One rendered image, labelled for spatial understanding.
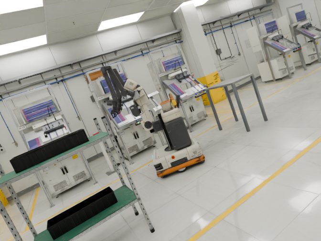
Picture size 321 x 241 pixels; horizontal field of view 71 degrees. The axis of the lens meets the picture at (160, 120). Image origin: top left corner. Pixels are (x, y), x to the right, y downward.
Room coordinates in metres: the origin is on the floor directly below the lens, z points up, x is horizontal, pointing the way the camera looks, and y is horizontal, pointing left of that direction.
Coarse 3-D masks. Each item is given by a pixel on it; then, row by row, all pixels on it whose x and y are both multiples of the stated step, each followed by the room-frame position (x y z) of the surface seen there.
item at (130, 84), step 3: (126, 81) 3.01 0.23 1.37; (129, 81) 2.99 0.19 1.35; (132, 81) 3.00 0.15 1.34; (126, 84) 3.00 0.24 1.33; (129, 84) 3.00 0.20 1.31; (132, 84) 2.99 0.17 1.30; (135, 84) 2.99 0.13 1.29; (126, 87) 3.00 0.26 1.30; (129, 87) 2.99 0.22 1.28; (132, 87) 2.99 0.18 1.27; (135, 87) 3.00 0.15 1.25
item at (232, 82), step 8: (232, 80) 3.58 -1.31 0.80; (240, 80) 3.36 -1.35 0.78; (208, 88) 3.85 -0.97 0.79; (232, 88) 3.33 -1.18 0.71; (256, 88) 3.45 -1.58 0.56; (208, 96) 3.92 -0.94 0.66; (232, 104) 4.07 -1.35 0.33; (240, 104) 3.31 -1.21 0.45; (240, 112) 3.33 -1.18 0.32; (264, 112) 3.46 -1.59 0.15; (216, 120) 3.93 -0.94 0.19; (264, 120) 3.49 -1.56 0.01; (248, 128) 3.31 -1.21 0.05
